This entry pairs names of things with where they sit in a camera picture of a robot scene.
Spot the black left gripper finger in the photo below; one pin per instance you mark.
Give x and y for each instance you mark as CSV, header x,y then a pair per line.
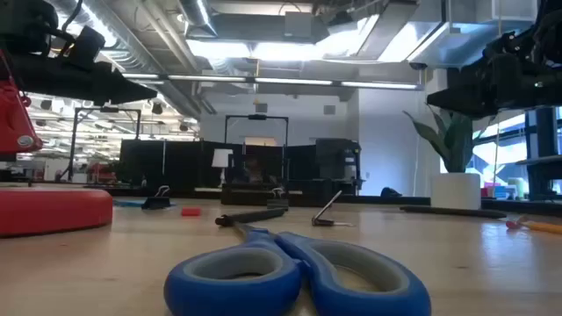
x,y
118,90

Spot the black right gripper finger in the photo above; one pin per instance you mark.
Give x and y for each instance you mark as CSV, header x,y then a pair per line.
x,y
461,102

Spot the blue sticky note pad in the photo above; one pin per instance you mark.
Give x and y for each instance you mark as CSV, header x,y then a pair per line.
x,y
127,203

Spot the yellow pencil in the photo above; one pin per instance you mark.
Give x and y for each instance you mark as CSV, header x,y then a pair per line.
x,y
544,227

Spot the small red eraser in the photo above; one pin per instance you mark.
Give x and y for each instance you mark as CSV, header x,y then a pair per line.
x,y
191,212

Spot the red machine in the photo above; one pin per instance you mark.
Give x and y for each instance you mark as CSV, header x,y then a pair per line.
x,y
102,173

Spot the green plant in white pot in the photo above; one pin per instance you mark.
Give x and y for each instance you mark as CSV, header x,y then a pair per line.
x,y
456,191

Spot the dark round bag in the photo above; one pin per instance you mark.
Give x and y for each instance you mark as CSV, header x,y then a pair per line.
x,y
390,193

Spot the white table lamp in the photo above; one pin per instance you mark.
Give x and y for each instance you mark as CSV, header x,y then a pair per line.
x,y
222,158

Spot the red desk lamp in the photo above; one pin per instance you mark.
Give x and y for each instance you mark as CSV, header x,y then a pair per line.
x,y
52,210

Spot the black cabinet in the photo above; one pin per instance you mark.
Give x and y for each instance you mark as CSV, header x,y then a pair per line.
x,y
333,153

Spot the person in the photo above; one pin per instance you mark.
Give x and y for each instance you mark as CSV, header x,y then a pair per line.
x,y
253,170

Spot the ceiling light bar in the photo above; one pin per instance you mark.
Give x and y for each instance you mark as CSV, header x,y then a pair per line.
x,y
290,81

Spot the black rig frame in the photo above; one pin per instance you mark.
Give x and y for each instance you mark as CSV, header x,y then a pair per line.
x,y
257,117
107,109

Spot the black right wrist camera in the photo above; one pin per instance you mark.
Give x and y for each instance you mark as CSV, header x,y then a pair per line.
x,y
505,55

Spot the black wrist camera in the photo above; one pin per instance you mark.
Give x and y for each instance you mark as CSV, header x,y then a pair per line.
x,y
505,55
85,46

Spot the black support post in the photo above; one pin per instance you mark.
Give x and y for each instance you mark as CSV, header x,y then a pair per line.
x,y
546,131

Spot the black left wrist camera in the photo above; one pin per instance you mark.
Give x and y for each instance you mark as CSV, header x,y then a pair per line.
x,y
85,46

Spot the ceiling security camera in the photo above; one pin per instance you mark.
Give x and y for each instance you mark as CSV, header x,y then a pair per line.
x,y
417,66

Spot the black partition wall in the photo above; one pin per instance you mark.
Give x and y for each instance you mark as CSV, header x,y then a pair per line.
x,y
175,167

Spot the black aluminium table frame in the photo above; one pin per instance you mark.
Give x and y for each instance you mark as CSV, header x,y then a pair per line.
x,y
382,200

